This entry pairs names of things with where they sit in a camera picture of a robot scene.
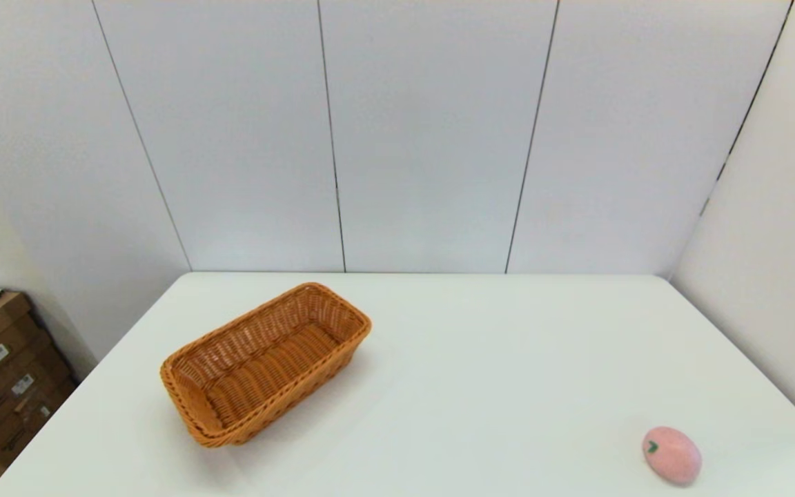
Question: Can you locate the pink peach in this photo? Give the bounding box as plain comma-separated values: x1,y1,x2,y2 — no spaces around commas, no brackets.
642,426,703,486

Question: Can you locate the orange wicker basket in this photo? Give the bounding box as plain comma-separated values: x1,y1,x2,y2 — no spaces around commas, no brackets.
159,282,373,449

